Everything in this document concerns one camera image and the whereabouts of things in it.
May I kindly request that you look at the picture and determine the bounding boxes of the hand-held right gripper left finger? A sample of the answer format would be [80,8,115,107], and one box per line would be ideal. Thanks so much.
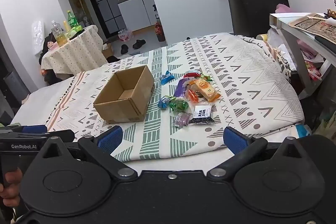
[39,125,138,183]

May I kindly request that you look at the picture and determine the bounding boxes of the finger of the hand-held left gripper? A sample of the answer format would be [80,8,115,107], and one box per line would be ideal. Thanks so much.
[39,129,75,143]
[0,124,48,135]

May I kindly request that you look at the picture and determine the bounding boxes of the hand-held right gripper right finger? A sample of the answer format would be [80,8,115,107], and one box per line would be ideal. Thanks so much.
[207,126,305,183]

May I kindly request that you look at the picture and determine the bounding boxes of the brown cardboard box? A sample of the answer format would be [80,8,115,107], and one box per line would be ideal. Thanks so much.
[93,65,155,124]

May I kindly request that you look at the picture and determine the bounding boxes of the black and white snack packet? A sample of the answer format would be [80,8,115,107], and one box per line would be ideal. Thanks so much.
[189,105,214,125]

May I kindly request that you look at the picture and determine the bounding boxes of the clear purple candy packet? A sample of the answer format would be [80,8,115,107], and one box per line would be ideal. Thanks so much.
[173,112,193,128]

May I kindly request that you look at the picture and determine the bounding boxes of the yellow cracker packet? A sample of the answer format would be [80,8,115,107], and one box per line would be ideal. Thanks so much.
[189,78,221,103]

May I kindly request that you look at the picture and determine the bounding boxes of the orange candy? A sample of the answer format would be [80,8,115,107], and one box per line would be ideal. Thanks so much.
[186,90,200,104]

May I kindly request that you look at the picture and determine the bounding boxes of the blue candy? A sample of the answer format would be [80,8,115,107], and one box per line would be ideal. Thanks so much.
[157,96,174,110]

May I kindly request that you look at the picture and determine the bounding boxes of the long purple snack packet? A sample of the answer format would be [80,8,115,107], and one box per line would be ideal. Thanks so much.
[173,78,196,98]

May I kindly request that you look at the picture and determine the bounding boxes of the red snack packet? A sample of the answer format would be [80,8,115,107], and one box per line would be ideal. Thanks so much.
[184,70,201,79]

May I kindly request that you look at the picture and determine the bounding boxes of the light blue candy packet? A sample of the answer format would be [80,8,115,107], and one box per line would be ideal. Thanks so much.
[160,71,175,85]

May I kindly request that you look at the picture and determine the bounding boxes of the person's left hand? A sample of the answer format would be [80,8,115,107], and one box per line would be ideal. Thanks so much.
[0,168,23,208]

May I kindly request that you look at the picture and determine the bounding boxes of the grey bin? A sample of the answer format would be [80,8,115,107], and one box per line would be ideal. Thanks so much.
[4,71,30,98]

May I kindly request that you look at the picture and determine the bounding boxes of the patterned woven blanket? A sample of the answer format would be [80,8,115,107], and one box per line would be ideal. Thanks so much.
[45,32,305,163]

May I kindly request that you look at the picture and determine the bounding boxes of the round table with dotted cloth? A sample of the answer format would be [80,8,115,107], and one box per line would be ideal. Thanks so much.
[40,25,105,75]

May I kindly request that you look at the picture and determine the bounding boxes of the dark clothes pile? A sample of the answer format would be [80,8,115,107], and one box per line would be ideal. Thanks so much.
[39,32,54,58]

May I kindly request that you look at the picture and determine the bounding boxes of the small cardboard box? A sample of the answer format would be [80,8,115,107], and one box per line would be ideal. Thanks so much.
[101,43,114,59]

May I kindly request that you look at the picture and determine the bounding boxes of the clear plastic bag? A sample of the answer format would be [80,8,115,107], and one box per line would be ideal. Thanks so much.
[31,20,45,55]

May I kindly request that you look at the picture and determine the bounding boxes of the clear bottle with yellow liquid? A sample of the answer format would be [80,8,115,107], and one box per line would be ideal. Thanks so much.
[51,20,68,47]

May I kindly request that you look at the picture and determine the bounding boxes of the green tissue packet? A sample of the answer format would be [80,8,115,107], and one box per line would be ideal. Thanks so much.
[66,25,84,39]

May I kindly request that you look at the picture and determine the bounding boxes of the pack of water bottles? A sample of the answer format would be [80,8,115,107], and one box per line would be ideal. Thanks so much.
[118,29,134,42]

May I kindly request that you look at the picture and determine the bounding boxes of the red snack bag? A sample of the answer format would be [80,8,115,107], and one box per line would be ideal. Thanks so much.
[304,61,322,80]

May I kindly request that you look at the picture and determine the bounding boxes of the green soda bottle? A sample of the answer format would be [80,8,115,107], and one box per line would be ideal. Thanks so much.
[66,10,79,28]

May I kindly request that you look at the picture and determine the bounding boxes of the dark cola bottle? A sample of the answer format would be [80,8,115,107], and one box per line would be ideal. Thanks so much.
[155,22,165,42]

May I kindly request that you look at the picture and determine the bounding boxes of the white side table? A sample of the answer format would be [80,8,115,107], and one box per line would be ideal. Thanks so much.
[269,13,336,98]

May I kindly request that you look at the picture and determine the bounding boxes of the white kitchen cabinet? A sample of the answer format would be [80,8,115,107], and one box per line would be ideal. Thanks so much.
[117,0,158,31]

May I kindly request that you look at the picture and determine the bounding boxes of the black chair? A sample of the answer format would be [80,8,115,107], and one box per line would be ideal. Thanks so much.
[224,0,290,39]

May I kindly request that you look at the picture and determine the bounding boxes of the printed paper tray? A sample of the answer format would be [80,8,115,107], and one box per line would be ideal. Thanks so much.
[288,13,336,43]

